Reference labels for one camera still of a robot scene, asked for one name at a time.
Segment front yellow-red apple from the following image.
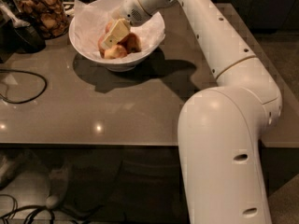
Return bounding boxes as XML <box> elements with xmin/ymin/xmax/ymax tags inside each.
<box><xmin>104</xmin><ymin>44</ymin><xmax>127</xmax><ymax>59</ymax></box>

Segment white shoe under table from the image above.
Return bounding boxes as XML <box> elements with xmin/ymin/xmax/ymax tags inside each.
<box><xmin>46</xmin><ymin>164</ymin><xmax>69</xmax><ymax>209</ymax></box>

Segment glass jar of dried chips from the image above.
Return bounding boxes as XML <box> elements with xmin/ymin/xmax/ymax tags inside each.
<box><xmin>13</xmin><ymin>0</ymin><xmax>69</xmax><ymax>39</ymax></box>

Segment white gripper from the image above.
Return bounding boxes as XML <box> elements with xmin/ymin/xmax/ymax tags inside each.
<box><xmin>101</xmin><ymin>0</ymin><xmax>151</xmax><ymax>49</ymax></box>

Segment black cable on table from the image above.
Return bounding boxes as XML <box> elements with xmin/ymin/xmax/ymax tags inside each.
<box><xmin>0</xmin><ymin>68</ymin><xmax>49</xmax><ymax>105</ymax></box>

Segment black kitchen appliance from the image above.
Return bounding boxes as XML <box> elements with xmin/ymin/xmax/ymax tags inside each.
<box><xmin>0</xmin><ymin>0</ymin><xmax>46</xmax><ymax>63</ymax></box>

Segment white paper bowl liner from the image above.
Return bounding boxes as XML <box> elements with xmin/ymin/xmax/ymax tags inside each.
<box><xmin>73</xmin><ymin>0</ymin><xmax>166</xmax><ymax>60</ymax></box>

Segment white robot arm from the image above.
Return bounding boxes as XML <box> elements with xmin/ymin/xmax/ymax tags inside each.
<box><xmin>114</xmin><ymin>0</ymin><xmax>282</xmax><ymax>224</ymax></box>

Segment white ceramic bowl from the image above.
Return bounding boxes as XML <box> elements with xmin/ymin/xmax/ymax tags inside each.
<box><xmin>68</xmin><ymin>0</ymin><xmax>166</xmax><ymax>73</ymax></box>

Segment black floor cables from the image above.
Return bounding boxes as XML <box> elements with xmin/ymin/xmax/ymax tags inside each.
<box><xmin>0</xmin><ymin>193</ymin><xmax>94</xmax><ymax>224</ymax></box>

